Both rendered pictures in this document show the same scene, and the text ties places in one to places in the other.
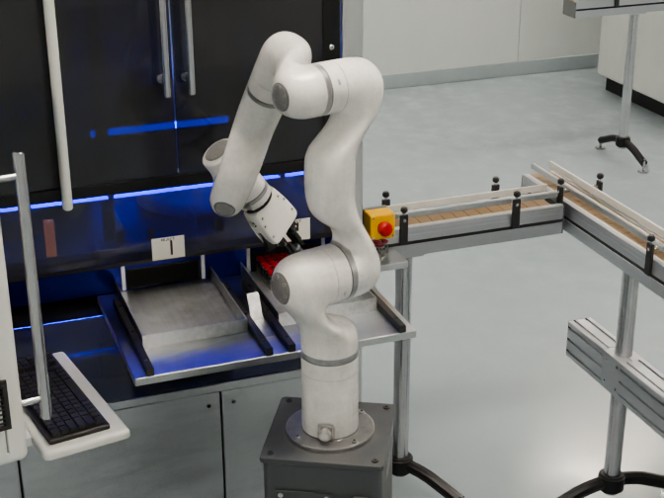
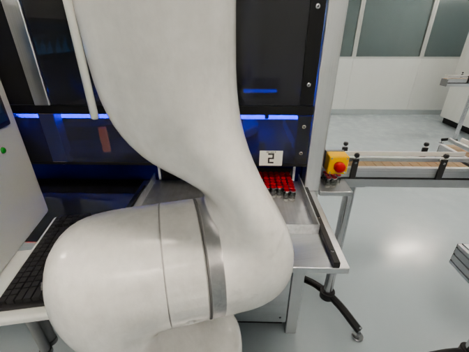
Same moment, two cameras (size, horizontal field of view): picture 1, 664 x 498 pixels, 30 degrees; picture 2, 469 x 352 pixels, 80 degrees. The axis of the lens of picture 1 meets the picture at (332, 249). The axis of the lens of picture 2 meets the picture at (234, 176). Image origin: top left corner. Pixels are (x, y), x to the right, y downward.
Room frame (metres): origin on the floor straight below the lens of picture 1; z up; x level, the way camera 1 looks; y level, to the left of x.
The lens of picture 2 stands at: (2.11, -0.12, 1.43)
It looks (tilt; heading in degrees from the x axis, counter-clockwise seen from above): 27 degrees down; 21
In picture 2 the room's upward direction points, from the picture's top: straight up
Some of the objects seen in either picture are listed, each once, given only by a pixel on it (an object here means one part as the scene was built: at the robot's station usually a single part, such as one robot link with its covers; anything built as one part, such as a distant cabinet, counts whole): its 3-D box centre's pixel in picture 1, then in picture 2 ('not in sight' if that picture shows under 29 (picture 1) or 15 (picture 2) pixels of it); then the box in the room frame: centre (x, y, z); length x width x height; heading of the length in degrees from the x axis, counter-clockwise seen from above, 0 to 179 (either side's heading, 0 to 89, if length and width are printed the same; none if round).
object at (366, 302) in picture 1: (306, 286); (271, 199); (2.95, 0.07, 0.90); 0.34 x 0.26 x 0.04; 20
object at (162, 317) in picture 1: (179, 305); (177, 198); (2.83, 0.39, 0.90); 0.34 x 0.26 x 0.04; 20
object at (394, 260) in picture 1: (376, 258); (331, 185); (3.19, -0.13, 0.87); 0.14 x 0.13 x 0.02; 20
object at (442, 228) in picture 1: (451, 216); (389, 164); (3.38, -0.35, 0.92); 0.69 x 0.16 x 0.16; 110
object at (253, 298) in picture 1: (260, 314); not in sight; (2.75, 0.18, 0.91); 0.14 x 0.03 x 0.06; 19
